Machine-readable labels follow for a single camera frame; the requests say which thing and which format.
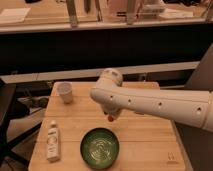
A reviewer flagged white lotion bottle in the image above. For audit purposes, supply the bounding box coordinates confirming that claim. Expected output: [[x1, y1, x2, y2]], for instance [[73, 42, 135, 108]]
[[46, 120, 60, 162]]

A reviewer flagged green ceramic plate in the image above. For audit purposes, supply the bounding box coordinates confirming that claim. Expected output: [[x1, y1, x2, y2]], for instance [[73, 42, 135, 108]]
[[80, 128, 120, 170]]

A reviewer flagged red pepper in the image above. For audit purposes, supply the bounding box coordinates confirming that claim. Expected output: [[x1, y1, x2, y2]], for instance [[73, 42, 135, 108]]
[[108, 115, 114, 122]]

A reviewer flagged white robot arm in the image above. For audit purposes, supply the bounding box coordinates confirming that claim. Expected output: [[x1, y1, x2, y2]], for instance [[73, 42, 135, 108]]
[[90, 68, 213, 132]]

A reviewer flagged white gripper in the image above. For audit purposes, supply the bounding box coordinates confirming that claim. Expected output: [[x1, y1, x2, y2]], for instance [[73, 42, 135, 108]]
[[101, 104, 122, 119]]

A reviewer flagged black office chair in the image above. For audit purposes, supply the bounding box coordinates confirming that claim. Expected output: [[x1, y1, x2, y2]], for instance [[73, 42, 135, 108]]
[[0, 78, 41, 166]]

